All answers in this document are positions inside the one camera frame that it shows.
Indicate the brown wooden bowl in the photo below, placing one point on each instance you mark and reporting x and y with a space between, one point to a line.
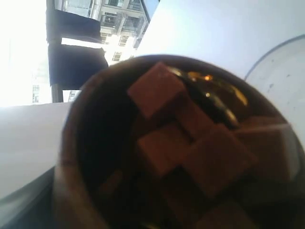
87 159

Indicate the brown cubes and gold coins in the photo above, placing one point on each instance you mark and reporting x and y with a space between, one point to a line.
193 172

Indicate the clear plastic shaker cup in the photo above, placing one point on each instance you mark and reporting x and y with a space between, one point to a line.
280 76

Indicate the dark chair by window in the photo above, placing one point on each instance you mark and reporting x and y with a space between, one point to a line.
70 66

